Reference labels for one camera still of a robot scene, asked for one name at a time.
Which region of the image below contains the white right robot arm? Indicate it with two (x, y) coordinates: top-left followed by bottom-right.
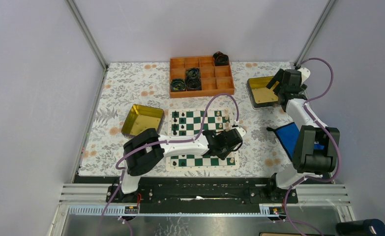
(266, 68), (340, 203)

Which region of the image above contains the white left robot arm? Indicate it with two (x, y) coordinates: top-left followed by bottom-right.
(116, 125), (247, 202)

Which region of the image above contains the green white chess board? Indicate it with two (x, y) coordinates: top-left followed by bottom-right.
(166, 108), (239, 171)

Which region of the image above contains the right gold tin box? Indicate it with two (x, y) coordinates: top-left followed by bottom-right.
(246, 76), (279, 110)

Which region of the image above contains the gold tin box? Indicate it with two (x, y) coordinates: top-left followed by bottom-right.
(121, 104), (165, 137)
(246, 76), (279, 110)

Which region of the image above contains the blue cloth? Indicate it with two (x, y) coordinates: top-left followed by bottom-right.
(267, 123), (325, 159)

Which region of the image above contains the orange wooden compartment tray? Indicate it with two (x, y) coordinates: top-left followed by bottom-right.
(169, 56), (235, 98)

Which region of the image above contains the rolled dark tie middle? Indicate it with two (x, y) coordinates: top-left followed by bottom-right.
(185, 67), (202, 91)

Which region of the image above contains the rolled dark tie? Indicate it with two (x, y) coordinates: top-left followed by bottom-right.
(185, 67), (202, 91)
(170, 78), (186, 92)
(213, 51), (229, 66)

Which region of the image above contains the rolled dark tie left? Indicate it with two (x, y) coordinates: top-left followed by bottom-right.
(170, 78), (186, 92)

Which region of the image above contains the rolled dark tie top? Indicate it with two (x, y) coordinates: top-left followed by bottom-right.
(213, 51), (229, 66)

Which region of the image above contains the left gold tin box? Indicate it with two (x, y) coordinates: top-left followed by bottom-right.
(121, 104), (165, 137)

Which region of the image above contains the floral table mat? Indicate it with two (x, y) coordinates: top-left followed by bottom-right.
(78, 62), (292, 177)

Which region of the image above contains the dark cylinder bottle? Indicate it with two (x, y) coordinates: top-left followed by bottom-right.
(336, 219), (385, 236)

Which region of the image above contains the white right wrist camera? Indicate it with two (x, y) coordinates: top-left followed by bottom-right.
(298, 67), (311, 84)

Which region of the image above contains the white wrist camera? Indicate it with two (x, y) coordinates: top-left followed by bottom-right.
(298, 67), (311, 84)
(232, 124), (247, 138)

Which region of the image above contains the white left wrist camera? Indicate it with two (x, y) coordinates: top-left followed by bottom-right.
(232, 124), (247, 138)

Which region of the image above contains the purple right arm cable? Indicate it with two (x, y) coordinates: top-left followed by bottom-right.
(282, 58), (342, 235)

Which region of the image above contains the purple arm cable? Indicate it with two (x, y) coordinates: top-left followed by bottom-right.
(96, 93), (240, 236)
(282, 58), (342, 235)

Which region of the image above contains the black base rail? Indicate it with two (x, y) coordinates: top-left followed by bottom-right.
(105, 177), (298, 214)

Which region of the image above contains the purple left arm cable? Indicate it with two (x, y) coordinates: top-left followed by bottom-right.
(96, 93), (240, 236)

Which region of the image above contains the aluminium frame rail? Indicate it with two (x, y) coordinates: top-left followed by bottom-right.
(287, 184), (351, 207)

